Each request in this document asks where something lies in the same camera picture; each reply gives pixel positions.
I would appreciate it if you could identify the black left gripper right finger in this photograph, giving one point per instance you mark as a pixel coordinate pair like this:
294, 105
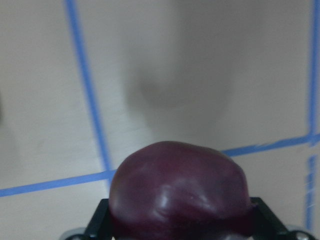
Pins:
266, 223

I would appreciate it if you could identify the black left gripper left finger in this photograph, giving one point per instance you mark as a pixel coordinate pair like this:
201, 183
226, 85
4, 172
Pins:
100, 225

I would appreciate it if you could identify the dark red apple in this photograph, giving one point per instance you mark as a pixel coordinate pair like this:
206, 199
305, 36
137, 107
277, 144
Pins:
177, 191

